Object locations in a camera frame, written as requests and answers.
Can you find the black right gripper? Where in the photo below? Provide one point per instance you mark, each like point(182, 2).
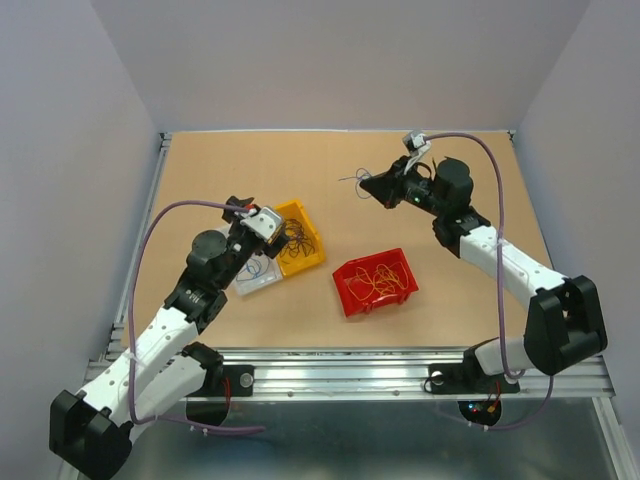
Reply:
point(386, 186)

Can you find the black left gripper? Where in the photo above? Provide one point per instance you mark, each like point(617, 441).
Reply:
point(270, 249)

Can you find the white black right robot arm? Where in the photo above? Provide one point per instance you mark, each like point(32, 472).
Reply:
point(564, 324)

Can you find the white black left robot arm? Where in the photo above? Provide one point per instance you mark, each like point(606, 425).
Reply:
point(95, 428)

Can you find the white plastic bin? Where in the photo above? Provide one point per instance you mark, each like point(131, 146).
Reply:
point(258, 272)

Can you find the yellow plastic bin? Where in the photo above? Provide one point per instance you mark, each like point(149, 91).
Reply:
point(304, 249)

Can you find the red plastic bin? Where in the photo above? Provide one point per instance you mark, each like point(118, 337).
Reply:
point(374, 281)

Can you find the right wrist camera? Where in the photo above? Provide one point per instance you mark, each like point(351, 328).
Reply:
point(417, 145)

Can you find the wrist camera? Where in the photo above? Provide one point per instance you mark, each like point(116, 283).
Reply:
point(417, 145)
point(264, 222)

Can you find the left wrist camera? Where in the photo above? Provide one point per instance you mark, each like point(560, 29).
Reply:
point(264, 222)

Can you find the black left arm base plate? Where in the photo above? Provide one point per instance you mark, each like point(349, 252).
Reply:
point(235, 380)

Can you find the aluminium frame rail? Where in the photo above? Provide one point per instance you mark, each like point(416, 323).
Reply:
point(294, 332)

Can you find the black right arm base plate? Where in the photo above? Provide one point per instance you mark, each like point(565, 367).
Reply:
point(465, 379)

